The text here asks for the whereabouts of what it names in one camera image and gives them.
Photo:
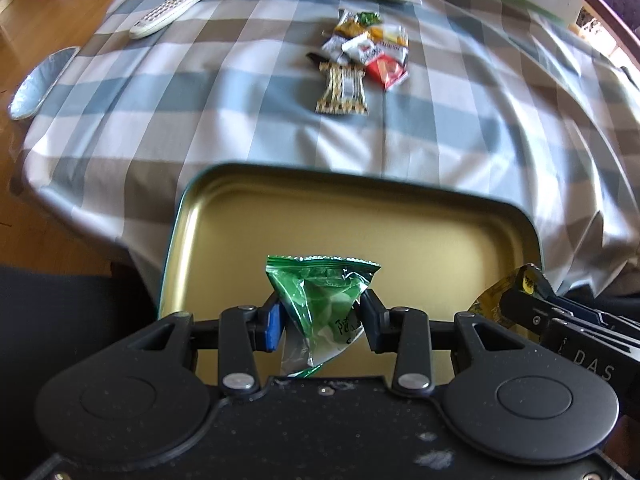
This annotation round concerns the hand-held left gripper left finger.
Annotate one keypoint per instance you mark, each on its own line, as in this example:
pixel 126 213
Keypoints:
pixel 272 327

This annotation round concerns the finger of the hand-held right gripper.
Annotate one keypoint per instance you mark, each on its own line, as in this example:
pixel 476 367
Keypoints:
pixel 542 290
pixel 525 310

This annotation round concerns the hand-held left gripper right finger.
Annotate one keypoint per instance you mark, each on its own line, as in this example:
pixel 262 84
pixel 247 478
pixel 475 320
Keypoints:
pixel 374 332

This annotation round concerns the green and white snack packet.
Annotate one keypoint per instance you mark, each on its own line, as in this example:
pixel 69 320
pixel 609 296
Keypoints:
pixel 320 300

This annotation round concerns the gold metal tin tray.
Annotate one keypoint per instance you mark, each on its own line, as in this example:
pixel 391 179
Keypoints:
pixel 350 230

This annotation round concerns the gold patterned snack bar packet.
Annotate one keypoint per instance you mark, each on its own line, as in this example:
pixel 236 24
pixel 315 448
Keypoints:
pixel 354 91
pixel 330 87

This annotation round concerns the red and white snack packet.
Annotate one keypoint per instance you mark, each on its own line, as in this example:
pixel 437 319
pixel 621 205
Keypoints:
pixel 385 72

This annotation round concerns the white hawthorn snack packet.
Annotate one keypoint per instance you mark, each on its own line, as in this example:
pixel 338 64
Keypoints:
pixel 362 49

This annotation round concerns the white sesame snack packet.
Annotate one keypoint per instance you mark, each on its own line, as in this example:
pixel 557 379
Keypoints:
pixel 332 47

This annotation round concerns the yellow and white snack packet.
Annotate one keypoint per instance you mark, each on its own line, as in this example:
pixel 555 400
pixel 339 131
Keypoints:
pixel 390 37

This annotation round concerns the green yellow peas packet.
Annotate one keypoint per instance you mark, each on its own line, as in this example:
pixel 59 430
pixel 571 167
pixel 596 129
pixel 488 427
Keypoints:
pixel 352 22

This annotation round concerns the blue grey checked tablecloth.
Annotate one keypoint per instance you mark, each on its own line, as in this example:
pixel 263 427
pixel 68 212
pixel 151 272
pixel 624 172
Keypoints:
pixel 225 125

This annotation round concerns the person's black clothing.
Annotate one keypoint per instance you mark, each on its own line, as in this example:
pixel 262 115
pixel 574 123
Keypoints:
pixel 60 310

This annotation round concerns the white remote control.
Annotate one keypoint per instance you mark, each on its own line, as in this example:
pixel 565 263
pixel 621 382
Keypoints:
pixel 170 10

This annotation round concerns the silver foil pan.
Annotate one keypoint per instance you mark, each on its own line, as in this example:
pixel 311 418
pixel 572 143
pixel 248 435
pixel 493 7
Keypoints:
pixel 37 87

